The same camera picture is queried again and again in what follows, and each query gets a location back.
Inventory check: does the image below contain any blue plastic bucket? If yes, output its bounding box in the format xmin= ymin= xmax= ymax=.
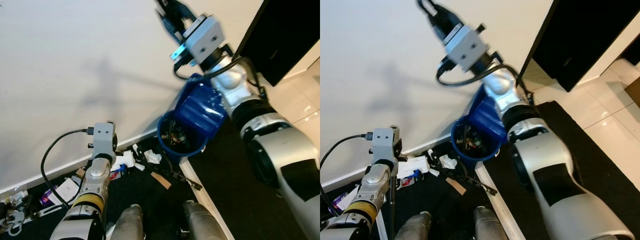
xmin=156 ymin=74 xmax=227 ymax=162
xmin=450 ymin=84 xmax=512 ymax=163

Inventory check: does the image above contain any black floor mat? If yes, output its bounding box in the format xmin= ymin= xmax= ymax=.
xmin=320 ymin=142 xmax=493 ymax=240
xmin=482 ymin=100 xmax=640 ymax=240
xmin=187 ymin=117 xmax=311 ymax=240
xmin=0 ymin=135 xmax=201 ymax=240

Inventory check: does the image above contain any crumpled white paper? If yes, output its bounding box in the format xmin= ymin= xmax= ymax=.
xmin=142 ymin=149 xmax=163 ymax=166
xmin=439 ymin=154 xmax=459 ymax=171
xmin=399 ymin=156 xmax=432 ymax=177
xmin=112 ymin=150 xmax=137 ymax=172

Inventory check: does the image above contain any brown cardboard piece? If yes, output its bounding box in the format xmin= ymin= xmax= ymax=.
xmin=150 ymin=172 xmax=172 ymax=190
xmin=445 ymin=177 xmax=468 ymax=197

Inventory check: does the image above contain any thin dark pole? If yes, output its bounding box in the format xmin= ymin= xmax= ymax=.
xmin=391 ymin=172 xmax=397 ymax=240

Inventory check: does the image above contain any white card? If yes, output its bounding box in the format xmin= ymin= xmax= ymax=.
xmin=341 ymin=185 xmax=360 ymax=212
xmin=49 ymin=177 xmax=81 ymax=207

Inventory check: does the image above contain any grey right robot leg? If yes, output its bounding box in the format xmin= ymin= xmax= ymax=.
xmin=181 ymin=200 xmax=227 ymax=240
xmin=472 ymin=206 xmax=512 ymax=240

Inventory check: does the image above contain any grey robot leg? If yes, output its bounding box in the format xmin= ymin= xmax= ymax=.
xmin=109 ymin=203 xmax=146 ymax=240
xmin=181 ymin=200 xmax=227 ymax=240
xmin=472 ymin=206 xmax=512 ymax=240
xmin=394 ymin=211 xmax=433 ymax=240

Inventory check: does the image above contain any grey left robot leg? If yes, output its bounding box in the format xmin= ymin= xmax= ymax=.
xmin=109 ymin=203 xmax=146 ymax=240
xmin=394 ymin=211 xmax=433 ymax=240

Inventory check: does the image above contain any grey metal tool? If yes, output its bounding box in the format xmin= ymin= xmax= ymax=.
xmin=0 ymin=209 xmax=27 ymax=237

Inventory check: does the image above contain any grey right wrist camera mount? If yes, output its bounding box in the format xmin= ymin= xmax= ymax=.
xmin=440 ymin=22 xmax=490 ymax=75
xmin=170 ymin=15 xmax=227 ymax=68

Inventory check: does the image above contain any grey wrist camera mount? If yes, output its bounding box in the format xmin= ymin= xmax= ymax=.
xmin=440 ymin=22 xmax=490 ymax=75
xmin=89 ymin=121 xmax=118 ymax=162
xmin=170 ymin=15 xmax=227 ymax=68
xmin=369 ymin=125 xmax=402 ymax=166

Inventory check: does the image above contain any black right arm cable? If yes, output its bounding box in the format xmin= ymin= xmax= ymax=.
xmin=172 ymin=54 xmax=268 ymax=101
xmin=436 ymin=57 xmax=535 ymax=106

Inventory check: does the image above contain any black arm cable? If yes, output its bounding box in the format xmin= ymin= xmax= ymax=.
xmin=436 ymin=57 xmax=535 ymax=106
xmin=172 ymin=54 xmax=268 ymax=101
xmin=320 ymin=132 xmax=375 ymax=213
xmin=40 ymin=127 xmax=96 ymax=210

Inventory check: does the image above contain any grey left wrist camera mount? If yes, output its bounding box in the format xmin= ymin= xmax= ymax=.
xmin=89 ymin=121 xmax=118 ymax=162
xmin=369 ymin=125 xmax=402 ymax=166

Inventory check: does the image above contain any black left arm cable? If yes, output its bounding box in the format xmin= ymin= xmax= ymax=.
xmin=320 ymin=132 xmax=375 ymax=213
xmin=40 ymin=127 xmax=96 ymax=210

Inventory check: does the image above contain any black tangled strap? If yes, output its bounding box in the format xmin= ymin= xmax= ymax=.
xmin=461 ymin=172 xmax=499 ymax=197
xmin=167 ymin=167 xmax=204 ymax=192

